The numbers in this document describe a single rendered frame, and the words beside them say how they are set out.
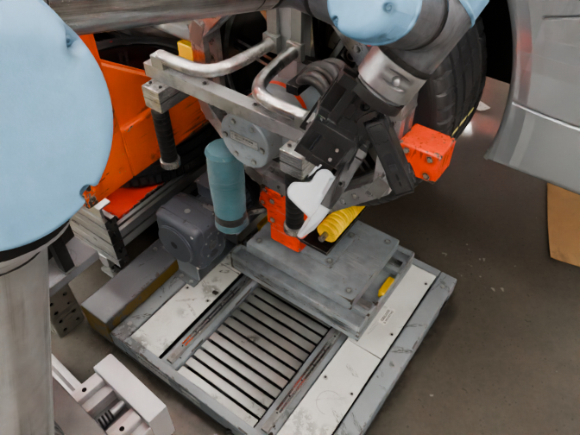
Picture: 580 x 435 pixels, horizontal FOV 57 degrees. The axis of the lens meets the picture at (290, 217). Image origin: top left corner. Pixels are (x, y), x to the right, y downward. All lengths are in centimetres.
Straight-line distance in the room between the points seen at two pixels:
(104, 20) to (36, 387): 28
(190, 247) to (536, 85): 99
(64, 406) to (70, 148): 60
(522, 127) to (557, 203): 122
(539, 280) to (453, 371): 52
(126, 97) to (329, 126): 90
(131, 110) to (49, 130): 124
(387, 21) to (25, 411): 42
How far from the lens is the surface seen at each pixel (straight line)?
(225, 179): 128
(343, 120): 68
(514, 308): 200
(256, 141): 108
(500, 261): 212
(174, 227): 159
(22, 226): 29
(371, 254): 172
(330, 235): 137
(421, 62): 63
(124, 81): 146
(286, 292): 172
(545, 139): 123
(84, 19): 45
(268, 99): 94
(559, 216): 237
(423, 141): 108
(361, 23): 51
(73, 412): 83
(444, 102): 110
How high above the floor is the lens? 153
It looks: 46 degrees down
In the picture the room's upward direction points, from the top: straight up
